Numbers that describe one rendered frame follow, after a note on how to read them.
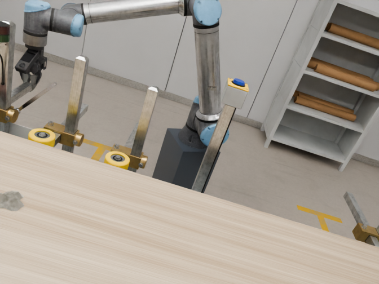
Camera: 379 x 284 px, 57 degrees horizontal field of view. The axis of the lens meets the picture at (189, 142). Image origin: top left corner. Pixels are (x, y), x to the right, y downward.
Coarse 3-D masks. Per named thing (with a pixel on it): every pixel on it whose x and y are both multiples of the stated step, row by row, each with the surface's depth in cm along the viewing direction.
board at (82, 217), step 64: (0, 192) 86; (64, 192) 93; (128, 192) 101; (192, 192) 110; (0, 256) 72; (64, 256) 76; (128, 256) 81; (192, 256) 87; (256, 256) 94; (320, 256) 102
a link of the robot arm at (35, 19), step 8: (32, 0) 136; (24, 8) 134; (32, 8) 132; (40, 8) 133; (48, 8) 135; (24, 16) 135; (32, 16) 133; (40, 16) 134; (48, 16) 135; (24, 24) 136; (32, 24) 135; (40, 24) 136; (48, 24) 136; (24, 32) 137; (32, 32) 136; (40, 32) 137
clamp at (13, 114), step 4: (0, 108) 124; (8, 108) 125; (12, 108) 127; (0, 112) 124; (4, 112) 123; (8, 112) 124; (12, 112) 125; (16, 112) 127; (0, 116) 124; (4, 116) 124; (8, 116) 124; (12, 116) 125; (16, 116) 128; (0, 120) 125; (4, 120) 125; (8, 120) 125; (12, 120) 125
